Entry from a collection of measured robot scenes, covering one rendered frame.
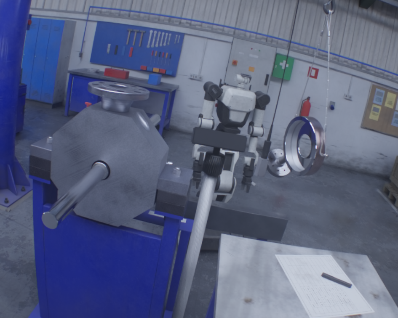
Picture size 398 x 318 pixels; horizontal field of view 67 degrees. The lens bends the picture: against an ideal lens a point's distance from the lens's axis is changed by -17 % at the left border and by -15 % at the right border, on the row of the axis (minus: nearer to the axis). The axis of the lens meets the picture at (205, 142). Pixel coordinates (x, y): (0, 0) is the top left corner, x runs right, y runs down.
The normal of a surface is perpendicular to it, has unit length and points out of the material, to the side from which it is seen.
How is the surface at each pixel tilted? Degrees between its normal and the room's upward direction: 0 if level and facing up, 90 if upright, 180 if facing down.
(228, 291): 0
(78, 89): 90
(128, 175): 90
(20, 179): 90
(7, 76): 90
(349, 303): 0
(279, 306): 0
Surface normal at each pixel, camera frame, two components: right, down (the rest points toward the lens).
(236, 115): 0.25, 0.30
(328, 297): 0.20, -0.95
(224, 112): -0.51, 0.26
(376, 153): -0.10, 0.24
